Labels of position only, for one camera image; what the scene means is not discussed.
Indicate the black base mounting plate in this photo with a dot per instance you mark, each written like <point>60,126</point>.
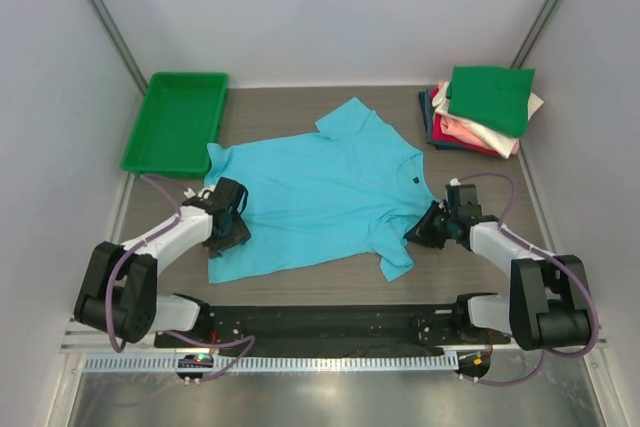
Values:
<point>351,331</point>

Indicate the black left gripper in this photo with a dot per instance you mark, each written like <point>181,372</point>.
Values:
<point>238,234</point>

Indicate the folded pink t shirt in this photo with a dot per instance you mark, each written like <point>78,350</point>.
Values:
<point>454,128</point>

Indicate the aluminium corner post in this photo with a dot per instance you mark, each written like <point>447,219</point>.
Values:
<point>541,21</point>
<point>112,31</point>

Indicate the slotted grey cable duct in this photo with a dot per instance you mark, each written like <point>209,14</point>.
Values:
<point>202,364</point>

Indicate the folded navy t shirt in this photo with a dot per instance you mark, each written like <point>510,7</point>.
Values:
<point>426,109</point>

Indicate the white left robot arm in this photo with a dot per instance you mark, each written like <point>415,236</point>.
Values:
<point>119,292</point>

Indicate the folded red t shirt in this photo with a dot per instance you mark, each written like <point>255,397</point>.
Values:
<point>439,134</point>

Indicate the green plastic tray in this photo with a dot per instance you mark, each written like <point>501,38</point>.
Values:
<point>180,115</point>

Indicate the right aluminium corner post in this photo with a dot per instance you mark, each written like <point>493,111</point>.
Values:
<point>541,21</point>

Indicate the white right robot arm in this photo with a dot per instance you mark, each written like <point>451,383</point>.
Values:
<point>548,307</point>

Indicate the folded green t shirt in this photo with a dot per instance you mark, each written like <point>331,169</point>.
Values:
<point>495,97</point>

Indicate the left aluminium corner post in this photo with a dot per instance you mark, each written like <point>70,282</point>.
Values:
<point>112,31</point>

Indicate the aluminium frame rail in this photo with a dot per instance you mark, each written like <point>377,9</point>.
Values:
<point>79,337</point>

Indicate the folded cream t shirt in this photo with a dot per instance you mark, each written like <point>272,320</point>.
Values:
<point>501,143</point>

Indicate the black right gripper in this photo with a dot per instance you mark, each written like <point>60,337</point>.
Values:
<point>422,233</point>

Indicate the light blue t shirt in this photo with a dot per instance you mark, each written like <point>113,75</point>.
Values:
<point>352,186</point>

